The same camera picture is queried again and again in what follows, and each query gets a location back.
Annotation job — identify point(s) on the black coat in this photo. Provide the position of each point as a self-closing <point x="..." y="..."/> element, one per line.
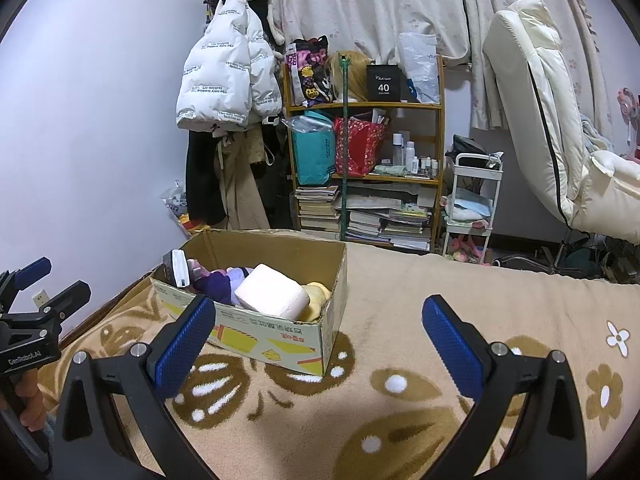
<point x="202" y="180"/>

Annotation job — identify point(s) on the pile of books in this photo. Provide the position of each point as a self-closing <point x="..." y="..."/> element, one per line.
<point x="390" y="225"/>

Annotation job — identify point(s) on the white puffer jacket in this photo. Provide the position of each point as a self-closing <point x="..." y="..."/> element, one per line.
<point x="225" y="70"/>

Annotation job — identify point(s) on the green pole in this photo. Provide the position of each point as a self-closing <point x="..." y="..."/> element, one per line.
<point x="344" y="160"/>

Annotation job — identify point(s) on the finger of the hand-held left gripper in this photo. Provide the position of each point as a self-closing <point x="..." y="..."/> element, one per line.
<point x="70" y="297"/>
<point x="32" y="271"/>

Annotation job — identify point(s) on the person's left hand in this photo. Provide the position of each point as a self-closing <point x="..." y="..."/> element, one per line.
<point x="30" y="405"/>

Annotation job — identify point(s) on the white wall socket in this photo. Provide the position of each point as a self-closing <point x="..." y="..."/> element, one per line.
<point x="40" y="299"/>

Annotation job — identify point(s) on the purple plush doll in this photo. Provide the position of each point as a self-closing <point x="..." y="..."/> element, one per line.
<point x="220" y="287"/>

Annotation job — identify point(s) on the blonde wig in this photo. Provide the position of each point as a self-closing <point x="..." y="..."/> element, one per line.
<point x="355" y="75"/>

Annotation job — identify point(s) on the black bag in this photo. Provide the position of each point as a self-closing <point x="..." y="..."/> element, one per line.
<point x="470" y="152"/>

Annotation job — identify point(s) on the beige flower blanket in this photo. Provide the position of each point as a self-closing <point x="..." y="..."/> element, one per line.
<point x="450" y="310"/>

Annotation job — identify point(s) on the red patterned bag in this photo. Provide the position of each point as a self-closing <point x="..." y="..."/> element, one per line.
<point x="357" y="147"/>

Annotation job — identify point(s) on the black packet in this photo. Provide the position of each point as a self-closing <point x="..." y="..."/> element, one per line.
<point x="177" y="267"/>

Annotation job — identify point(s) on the clear plastic bag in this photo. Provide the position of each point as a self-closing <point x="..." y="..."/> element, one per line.
<point x="420" y="65"/>

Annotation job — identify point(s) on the printed cardboard box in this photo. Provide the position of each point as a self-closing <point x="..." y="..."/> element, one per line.
<point x="280" y="340"/>

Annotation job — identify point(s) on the beige coat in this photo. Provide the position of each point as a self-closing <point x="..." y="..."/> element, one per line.
<point x="242" y="180"/>

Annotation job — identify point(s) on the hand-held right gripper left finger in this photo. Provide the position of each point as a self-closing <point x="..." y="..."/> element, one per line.
<point x="185" y="345"/>

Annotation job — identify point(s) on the black box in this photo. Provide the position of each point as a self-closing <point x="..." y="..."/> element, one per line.
<point x="384" y="82"/>

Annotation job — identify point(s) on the white trolley cart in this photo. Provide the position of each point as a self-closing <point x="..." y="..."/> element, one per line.
<point x="475" y="180"/>

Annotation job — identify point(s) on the white recliner chair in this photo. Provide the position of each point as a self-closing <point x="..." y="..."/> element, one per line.
<point x="545" y="125"/>

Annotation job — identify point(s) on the pale patterned curtain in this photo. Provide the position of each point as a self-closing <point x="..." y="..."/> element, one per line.
<point x="375" y="5"/>

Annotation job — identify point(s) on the crumpled plastic bag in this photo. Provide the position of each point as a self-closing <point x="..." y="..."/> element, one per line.
<point x="175" y="202"/>

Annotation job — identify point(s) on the colourful printed bag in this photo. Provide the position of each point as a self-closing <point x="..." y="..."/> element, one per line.
<point x="310" y="70"/>

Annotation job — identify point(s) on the yellow plush with white hat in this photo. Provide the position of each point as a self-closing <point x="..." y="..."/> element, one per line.
<point x="272" y="292"/>

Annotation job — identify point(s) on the stack of books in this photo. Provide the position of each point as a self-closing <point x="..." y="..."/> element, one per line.
<point x="317" y="207"/>

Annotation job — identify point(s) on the teal bag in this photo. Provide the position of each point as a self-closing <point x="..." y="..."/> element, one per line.
<point x="312" y="155"/>

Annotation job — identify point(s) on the wooden shelf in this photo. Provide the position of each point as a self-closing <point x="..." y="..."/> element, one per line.
<point x="440" y="125"/>

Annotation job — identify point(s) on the group of white bottles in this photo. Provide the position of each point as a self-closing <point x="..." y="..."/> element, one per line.
<point x="412" y="157"/>

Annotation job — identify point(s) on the pink toy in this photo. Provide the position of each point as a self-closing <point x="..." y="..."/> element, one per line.
<point x="467" y="250"/>

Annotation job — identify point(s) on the blue white cloth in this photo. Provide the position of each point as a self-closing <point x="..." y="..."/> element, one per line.
<point x="467" y="207"/>

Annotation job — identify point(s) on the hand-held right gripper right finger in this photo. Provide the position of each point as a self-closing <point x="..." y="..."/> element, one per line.
<point x="452" y="345"/>

